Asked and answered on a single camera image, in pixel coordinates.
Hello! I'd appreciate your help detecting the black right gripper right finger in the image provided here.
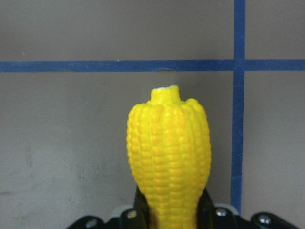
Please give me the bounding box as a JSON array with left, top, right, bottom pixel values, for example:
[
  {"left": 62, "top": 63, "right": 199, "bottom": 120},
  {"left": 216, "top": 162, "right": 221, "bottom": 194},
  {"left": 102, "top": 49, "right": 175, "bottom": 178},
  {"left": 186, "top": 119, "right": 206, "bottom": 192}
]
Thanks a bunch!
[{"left": 197, "top": 189, "right": 238, "bottom": 229}]

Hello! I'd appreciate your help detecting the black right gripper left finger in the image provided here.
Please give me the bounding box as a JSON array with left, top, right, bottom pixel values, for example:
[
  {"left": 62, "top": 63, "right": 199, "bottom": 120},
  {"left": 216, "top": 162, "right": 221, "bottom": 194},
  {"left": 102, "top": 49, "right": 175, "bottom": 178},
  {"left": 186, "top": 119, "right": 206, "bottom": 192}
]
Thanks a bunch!
[{"left": 119, "top": 187, "right": 149, "bottom": 229}]

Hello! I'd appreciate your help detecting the yellow plastic corn cob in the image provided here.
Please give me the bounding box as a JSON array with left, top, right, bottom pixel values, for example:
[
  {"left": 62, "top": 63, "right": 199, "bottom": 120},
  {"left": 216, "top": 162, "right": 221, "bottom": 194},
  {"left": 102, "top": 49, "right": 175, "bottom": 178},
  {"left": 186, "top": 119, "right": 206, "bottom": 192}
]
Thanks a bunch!
[{"left": 126, "top": 85, "right": 212, "bottom": 229}]

